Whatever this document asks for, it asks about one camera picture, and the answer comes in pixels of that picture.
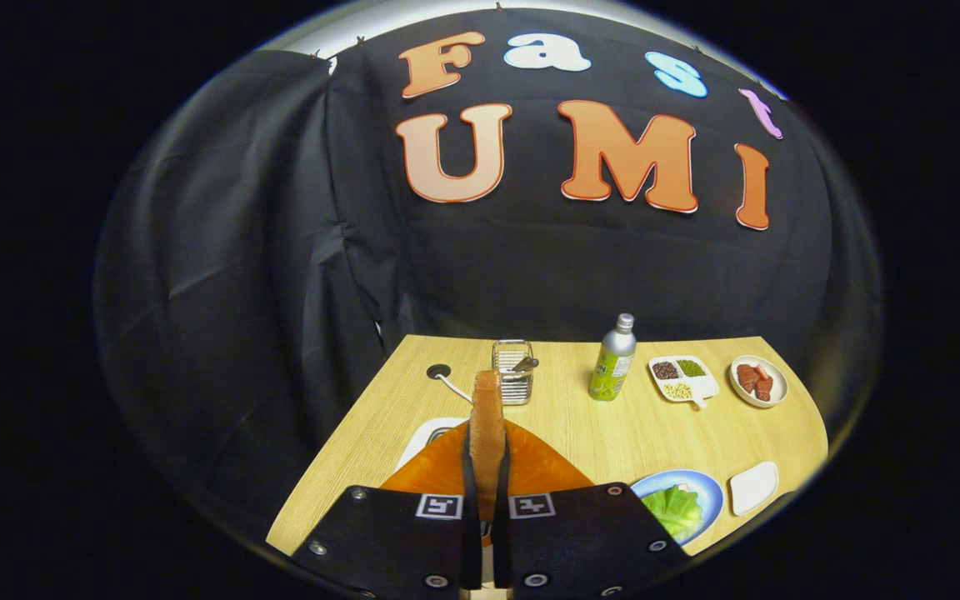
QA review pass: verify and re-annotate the white rectangular dish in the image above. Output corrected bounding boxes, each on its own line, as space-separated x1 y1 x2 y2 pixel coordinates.
728 461 780 517

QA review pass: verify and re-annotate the round white plate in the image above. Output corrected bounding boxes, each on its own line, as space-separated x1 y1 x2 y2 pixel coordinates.
730 355 789 408

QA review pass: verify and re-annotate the white divided dish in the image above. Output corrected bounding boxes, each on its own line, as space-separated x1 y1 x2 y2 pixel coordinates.
648 356 720 410

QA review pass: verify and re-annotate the white toaster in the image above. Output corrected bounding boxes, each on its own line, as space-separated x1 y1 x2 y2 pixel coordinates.
397 417 471 472

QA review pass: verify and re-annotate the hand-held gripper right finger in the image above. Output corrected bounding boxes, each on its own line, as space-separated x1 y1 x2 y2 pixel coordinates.
492 421 689 600

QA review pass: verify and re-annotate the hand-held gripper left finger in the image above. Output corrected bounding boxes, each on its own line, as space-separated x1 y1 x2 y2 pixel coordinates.
292 421 481 600

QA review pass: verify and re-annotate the green lettuce leaf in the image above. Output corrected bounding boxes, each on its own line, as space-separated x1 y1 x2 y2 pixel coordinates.
640 485 704 543

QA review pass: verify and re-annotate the wire mesh utensil basket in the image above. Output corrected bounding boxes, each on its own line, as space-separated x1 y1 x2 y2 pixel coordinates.
492 339 535 406

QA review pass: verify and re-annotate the white toaster cable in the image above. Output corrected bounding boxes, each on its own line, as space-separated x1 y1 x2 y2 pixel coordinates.
434 372 474 404

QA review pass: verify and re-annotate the toasted bread slice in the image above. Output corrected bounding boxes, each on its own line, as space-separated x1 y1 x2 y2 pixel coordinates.
470 369 507 522

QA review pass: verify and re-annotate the black backdrop cloth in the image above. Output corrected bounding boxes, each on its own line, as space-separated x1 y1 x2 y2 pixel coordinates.
92 8 885 534

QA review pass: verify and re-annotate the blue round plate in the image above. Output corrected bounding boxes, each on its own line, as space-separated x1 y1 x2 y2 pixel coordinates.
630 469 724 547

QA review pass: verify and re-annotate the metal bottle with green label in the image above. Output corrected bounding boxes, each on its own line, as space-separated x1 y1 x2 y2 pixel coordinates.
588 313 638 403

